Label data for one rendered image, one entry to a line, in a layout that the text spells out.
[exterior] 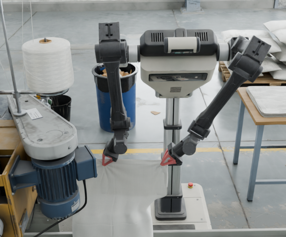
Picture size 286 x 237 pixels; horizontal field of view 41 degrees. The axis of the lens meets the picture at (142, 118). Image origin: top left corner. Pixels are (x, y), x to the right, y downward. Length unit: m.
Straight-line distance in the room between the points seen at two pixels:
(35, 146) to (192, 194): 1.78
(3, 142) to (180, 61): 0.94
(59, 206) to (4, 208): 0.18
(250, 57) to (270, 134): 2.86
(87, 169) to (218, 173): 2.28
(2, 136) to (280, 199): 2.43
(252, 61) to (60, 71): 0.68
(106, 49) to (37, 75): 0.25
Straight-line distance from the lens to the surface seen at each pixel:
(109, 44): 1.39
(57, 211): 1.45
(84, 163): 1.39
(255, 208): 3.25
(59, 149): 1.28
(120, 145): 1.61
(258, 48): 1.48
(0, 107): 1.77
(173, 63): 1.94
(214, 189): 3.37
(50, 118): 1.44
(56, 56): 1.31
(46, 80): 1.33
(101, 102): 4.03
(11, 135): 1.54
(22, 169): 1.40
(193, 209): 2.76
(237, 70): 1.48
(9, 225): 1.45
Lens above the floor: 2.07
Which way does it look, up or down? 28 degrees down
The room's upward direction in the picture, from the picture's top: 1 degrees counter-clockwise
